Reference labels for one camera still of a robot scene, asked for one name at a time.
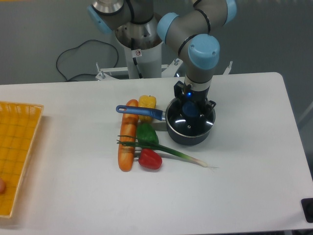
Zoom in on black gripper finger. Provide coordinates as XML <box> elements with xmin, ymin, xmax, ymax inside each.
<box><xmin>199</xmin><ymin>99</ymin><xmax>216</xmax><ymax>118</ymax></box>
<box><xmin>174</xmin><ymin>82</ymin><xmax>185</xmax><ymax>115</ymax></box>

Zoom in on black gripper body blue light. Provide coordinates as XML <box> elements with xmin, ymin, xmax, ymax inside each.
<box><xmin>183</xmin><ymin>82</ymin><xmax>210</xmax><ymax>108</ymax></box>

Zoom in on glass lid blue knob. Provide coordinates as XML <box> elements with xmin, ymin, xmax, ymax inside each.
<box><xmin>165</xmin><ymin>98</ymin><xmax>216</xmax><ymax>139</ymax></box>

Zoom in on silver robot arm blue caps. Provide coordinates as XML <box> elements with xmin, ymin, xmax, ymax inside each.
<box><xmin>87</xmin><ymin>0</ymin><xmax>237</xmax><ymax>116</ymax></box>

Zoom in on yellow bell pepper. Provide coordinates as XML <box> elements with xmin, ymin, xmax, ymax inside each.
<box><xmin>138</xmin><ymin>95</ymin><xmax>157</xmax><ymax>123</ymax></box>

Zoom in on green bell pepper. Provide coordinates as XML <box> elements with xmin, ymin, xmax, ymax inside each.
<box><xmin>136</xmin><ymin>123</ymin><xmax>159</xmax><ymax>144</ymax></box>

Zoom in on green onion stalk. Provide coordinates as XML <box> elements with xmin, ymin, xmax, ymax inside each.
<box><xmin>117</xmin><ymin>135</ymin><xmax>218</xmax><ymax>169</ymax></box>

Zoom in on red bell pepper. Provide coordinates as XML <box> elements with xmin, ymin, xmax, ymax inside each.
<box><xmin>138</xmin><ymin>148</ymin><xmax>162</xmax><ymax>170</ymax></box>

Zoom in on orange baguette bread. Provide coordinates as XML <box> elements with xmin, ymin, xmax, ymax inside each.
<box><xmin>118</xmin><ymin>114</ymin><xmax>139</xmax><ymax>172</ymax></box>

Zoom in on black device at table edge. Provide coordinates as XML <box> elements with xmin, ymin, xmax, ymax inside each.
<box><xmin>301</xmin><ymin>198</ymin><xmax>313</xmax><ymax>223</ymax></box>

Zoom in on yellow woven basket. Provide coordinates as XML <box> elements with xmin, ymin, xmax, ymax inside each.
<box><xmin>0</xmin><ymin>101</ymin><xmax>44</xmax><ymax>218</ymax></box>

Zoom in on dark blue saucepan blue handle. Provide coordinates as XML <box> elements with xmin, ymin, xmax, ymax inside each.
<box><xmin>116</xmin><ymin>105</ymin><xmax>208</xmax><ymax>145</ymax></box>

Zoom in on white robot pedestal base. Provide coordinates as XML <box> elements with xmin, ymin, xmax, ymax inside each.
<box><xmin>94</xmin><ymin>18</ymin><xmax>233</xmax><ymax>81</ymax></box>

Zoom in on black cable on floor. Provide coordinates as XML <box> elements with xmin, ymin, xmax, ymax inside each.
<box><xmin>56</xmin><ymin>39</ymin><xmax>119</xmax><ymax>82</ymax></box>

